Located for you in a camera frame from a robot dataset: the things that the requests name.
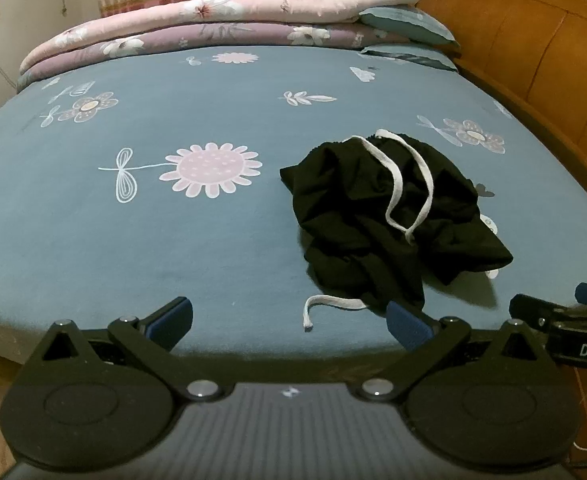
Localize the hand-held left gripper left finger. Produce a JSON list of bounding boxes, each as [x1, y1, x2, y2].
[[24, 296, 224, 403]]

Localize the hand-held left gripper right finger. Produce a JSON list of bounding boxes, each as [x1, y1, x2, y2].
[[356, 302, 559, 403]]

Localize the black pants with white drawstring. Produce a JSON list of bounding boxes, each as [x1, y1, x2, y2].
[[280, 129, 515, 332]]

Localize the wooden bed headboard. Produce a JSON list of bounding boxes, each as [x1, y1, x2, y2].
[[416, 0, 587, 291]]

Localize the pink floral quilt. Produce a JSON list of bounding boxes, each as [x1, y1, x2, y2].
[[20, 0, 421, 73]]

